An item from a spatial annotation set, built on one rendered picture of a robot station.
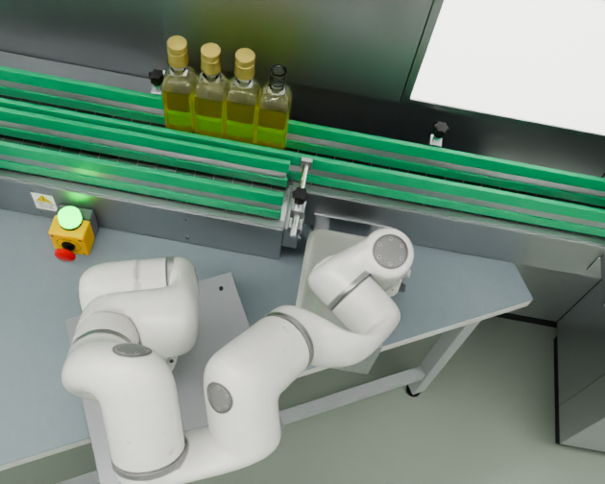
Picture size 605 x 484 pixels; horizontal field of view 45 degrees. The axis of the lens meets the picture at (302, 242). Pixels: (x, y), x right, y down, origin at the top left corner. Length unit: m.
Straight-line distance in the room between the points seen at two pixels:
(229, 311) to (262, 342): 0.53
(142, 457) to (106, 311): 0.22
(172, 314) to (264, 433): 0.21
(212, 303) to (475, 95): 0.64
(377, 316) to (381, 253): 0.09
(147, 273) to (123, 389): 0.31
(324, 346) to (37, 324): 0.71
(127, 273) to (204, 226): 0.39
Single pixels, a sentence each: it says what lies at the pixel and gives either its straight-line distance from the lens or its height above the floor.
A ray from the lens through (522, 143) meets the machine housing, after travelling 1.61.
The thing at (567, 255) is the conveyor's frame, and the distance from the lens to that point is 1.58.
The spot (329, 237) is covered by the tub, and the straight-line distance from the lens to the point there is 1.44.
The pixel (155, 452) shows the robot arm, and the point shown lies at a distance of 0.84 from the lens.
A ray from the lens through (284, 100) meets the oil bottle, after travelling 1.29.
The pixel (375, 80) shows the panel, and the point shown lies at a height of 1.03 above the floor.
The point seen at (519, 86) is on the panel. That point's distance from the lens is 1.44.
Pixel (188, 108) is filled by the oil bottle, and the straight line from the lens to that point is 1.35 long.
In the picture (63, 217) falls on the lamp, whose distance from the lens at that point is 1.45.
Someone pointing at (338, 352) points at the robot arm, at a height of 1.21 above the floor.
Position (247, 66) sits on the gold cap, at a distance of 1.25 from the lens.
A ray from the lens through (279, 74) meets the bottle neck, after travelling 1.29.
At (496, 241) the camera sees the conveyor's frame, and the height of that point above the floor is 0.83.
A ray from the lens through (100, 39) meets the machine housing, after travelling 1.56.
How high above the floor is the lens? 2.08
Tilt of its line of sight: 61 degrees down
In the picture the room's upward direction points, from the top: 12 degrees clockwise
